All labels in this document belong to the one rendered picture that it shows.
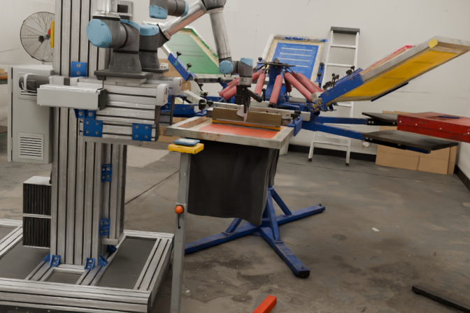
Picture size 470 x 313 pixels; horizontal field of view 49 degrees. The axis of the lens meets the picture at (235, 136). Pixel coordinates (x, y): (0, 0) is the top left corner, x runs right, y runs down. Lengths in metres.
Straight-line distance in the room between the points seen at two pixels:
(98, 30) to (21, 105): 0.65
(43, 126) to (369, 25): 5.22
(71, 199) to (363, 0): 5.25
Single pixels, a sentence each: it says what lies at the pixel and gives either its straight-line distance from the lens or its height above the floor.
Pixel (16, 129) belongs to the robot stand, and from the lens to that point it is 2.72.
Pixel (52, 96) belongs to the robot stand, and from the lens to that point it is 2.34.
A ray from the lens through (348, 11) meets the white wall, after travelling 7.12.
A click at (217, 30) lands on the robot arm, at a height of 1.49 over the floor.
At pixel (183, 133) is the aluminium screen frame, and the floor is 0.97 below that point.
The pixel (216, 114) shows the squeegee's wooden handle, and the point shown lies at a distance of 3.00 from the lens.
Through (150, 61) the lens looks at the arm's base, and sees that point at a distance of 2.84.
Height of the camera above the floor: 1.42
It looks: 10 degrees down
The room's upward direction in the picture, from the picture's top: 5 degrees clockwise
